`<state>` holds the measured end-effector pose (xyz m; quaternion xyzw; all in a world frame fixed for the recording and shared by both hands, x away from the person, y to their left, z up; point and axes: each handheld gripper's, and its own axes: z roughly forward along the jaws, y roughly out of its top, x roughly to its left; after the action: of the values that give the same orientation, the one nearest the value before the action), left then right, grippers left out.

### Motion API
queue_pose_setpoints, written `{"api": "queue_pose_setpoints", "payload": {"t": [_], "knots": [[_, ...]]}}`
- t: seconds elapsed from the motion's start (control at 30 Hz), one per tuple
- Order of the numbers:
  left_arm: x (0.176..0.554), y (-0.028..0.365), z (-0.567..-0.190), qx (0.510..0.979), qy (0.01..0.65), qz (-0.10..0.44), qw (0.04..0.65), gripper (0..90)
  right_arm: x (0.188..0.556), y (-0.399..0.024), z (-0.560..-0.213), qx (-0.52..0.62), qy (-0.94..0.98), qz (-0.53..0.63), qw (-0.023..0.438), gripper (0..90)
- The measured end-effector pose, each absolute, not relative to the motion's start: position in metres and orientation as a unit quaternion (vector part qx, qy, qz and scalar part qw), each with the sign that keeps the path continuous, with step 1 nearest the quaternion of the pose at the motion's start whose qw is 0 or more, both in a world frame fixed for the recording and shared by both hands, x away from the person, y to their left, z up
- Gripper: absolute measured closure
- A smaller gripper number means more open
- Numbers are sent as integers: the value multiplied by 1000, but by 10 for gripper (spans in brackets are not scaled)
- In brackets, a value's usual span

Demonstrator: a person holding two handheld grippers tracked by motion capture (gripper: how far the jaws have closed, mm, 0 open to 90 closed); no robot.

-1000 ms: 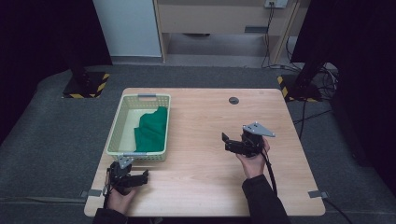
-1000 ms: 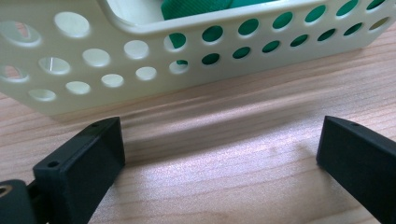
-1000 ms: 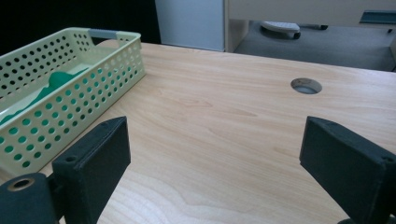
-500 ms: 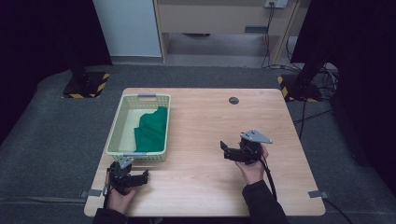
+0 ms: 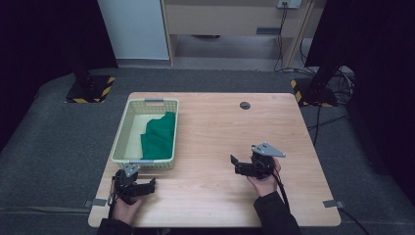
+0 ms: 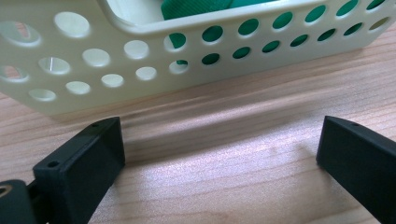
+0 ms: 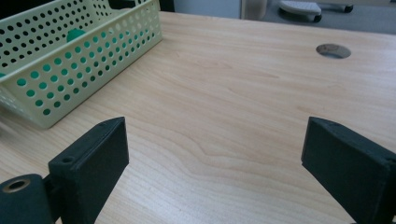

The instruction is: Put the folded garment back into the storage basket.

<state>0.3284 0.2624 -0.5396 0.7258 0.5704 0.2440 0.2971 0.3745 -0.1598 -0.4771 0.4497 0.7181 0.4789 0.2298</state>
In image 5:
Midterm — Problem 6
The grey tape strip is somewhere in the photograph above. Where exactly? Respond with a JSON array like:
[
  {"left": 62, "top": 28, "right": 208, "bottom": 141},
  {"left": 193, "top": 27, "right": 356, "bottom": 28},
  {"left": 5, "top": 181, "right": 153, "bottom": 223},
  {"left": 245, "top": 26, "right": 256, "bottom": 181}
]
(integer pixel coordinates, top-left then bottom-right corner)
[
  {"left": 322, "top": 199, "right": 346, "bottom": 210},
  {"left": 83, "top": 198, "right": 109, "bottom": 209}
]

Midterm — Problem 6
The right hand-held gripper cable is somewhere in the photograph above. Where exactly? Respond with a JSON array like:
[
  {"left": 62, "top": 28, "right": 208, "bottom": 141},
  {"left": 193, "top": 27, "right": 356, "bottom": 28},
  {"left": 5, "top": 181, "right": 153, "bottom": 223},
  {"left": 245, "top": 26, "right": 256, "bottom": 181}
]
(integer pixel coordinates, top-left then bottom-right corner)
[{"left": 271, "top": 170, "right": 292, "bottom": 213}]

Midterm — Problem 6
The black power strip cable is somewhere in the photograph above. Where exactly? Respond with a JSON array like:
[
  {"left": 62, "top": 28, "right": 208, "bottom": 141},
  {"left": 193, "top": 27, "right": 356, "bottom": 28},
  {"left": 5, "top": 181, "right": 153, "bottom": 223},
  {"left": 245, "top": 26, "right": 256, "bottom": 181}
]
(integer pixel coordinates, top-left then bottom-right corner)
[{"left": 273, "top": 2, "right": 290, "bottom": 72}]

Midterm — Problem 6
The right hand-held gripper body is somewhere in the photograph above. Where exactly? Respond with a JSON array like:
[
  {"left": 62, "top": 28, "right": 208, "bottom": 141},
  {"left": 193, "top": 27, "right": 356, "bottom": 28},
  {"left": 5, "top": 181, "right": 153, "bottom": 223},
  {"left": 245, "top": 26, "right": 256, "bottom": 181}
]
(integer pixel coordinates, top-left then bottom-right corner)
[{"left": 247, "top": 141, "right": 288, "bottom": 180}]

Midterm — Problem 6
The white power strip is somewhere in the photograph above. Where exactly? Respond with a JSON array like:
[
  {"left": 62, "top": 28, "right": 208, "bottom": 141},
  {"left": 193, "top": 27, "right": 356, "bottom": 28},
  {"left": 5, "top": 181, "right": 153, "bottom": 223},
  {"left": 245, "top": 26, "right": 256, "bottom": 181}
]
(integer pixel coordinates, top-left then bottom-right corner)
[{"left": 276, "top": 0, "right": 303, "bottom": 10}]

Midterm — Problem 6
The hand-held gripper cable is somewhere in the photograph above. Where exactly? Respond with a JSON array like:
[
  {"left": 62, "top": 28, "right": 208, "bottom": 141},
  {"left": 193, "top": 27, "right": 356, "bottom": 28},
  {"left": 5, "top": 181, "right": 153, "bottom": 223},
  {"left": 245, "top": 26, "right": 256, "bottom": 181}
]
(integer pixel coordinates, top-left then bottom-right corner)
[
  {"left": 107, "top": 175, "right": 117, "bottom": 220},
  {"left": 271, "top": 170, "right": 292, "bottom": 213}
]

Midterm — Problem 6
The green cloth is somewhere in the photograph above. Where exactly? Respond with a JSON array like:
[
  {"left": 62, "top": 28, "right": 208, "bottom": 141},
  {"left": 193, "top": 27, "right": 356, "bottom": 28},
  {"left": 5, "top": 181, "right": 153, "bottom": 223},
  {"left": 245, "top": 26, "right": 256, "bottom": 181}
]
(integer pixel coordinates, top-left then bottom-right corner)
[{"left": 140, "top": 111, "right": 177, "bottom": 161}]

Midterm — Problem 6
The person's right hand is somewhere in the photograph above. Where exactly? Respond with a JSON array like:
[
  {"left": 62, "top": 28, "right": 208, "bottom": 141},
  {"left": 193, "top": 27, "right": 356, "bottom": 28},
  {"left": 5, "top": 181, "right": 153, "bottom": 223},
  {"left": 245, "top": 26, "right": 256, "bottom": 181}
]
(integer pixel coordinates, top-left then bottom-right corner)
[{"left": 246, "top": 158, "right": 283, "bottom": 198}]

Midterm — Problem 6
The pale green plastic basket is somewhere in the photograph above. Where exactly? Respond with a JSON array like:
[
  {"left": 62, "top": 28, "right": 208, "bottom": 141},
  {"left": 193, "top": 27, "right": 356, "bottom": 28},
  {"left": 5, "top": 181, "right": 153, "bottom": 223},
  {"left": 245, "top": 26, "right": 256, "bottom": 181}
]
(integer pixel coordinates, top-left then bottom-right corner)
[{"left": 110, "top": 97, "right": 180, "bottom": 170}]

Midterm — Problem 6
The white panel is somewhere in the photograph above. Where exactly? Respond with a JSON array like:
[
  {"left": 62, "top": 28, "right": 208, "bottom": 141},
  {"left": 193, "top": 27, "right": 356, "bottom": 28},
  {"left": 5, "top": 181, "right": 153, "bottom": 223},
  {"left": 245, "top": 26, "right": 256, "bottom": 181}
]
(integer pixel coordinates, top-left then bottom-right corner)
[{"left": 96, "top": 0, "right": 171, "bottom": 61}]

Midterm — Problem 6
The black cable under table edge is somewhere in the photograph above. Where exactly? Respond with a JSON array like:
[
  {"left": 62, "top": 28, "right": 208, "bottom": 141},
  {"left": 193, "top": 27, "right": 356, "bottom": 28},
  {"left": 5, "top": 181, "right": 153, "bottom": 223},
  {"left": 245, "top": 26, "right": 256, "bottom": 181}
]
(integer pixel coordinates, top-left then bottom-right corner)
[{"left": 339, "top": 207, "right": 372, "bottom": 235}]

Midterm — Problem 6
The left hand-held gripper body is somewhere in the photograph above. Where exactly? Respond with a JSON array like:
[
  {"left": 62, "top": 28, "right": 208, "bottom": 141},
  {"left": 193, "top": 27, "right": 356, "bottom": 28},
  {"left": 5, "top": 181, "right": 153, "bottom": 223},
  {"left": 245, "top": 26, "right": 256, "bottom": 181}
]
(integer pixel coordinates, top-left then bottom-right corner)
[{"left": 112, "top": 163, "right": 142, "bottom": 206}]

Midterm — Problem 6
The black floor cable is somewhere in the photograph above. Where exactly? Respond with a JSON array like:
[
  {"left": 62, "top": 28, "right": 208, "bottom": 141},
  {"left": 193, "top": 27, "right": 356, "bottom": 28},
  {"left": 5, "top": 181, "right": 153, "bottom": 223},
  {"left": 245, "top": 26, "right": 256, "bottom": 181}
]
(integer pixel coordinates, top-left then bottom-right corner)
[{"left": 306, "top": 103, "right": 350, "bottom": 148}]

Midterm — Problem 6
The tangle of black cables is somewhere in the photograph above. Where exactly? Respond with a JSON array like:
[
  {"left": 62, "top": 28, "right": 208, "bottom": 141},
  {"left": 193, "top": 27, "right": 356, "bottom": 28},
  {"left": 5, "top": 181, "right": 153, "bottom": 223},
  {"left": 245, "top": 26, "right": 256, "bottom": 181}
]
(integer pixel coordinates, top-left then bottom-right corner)
[{"left": 283, "top": 38, "right": 356, "bottom": 107}]

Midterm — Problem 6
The person's left hand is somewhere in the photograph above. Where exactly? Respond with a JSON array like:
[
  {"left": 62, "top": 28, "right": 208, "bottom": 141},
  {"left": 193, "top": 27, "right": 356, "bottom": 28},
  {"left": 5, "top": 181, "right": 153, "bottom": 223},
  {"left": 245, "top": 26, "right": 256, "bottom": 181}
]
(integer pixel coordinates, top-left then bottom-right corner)
[{"left": 110, "top": 181, "right": 143, "bottom": 227}]

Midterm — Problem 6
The black stand post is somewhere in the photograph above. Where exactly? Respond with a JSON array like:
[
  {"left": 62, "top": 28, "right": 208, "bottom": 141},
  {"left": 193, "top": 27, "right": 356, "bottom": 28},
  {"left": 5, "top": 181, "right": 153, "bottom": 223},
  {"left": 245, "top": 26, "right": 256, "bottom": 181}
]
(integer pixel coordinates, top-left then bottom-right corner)
[
  {"left": 71, "top": 57, "right": 96, "bottom": 94},
  {"left": 308, "top": 63, "right": 343, "bottom": 99}
]

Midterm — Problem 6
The hazard-striped black stand base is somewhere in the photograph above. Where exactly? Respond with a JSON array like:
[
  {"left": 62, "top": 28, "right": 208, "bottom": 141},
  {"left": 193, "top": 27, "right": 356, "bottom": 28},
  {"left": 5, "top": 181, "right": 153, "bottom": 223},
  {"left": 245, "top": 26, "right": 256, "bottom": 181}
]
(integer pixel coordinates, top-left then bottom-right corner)
[
  {"left": 65, "top": 74, "right": 116, "bottom": 105},
  {"left": 290, "top": 77, "right": 338, "bottom": 109}
]

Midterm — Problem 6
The black curtain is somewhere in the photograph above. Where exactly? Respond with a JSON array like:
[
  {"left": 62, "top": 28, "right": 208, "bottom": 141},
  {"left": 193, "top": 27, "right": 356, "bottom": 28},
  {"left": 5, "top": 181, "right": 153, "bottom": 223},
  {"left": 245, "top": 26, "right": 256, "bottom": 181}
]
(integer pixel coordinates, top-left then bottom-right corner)
[
  {"left": 0, "top": 0, "right": 118, "bottom": 157},
  {"left": 304, "top": 0, "right": 415, "bottom": 205}
]

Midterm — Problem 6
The left hand-held gripper cable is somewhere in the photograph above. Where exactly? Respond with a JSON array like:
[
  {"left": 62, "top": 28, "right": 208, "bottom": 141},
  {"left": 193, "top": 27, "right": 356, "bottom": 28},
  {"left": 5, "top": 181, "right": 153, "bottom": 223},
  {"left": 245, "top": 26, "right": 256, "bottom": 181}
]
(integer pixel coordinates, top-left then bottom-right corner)
[{"left": 107, "top": 175, "right": 117, "bottom": 220}]

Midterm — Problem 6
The light wooden cabinet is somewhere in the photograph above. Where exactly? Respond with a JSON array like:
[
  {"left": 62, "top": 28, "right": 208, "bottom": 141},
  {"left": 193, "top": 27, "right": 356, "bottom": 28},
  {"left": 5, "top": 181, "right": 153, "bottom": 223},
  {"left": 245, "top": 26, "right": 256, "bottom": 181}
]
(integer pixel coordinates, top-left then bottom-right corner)
[{"left": 160, "top": 0, "right": 327, "bottom": 71}]

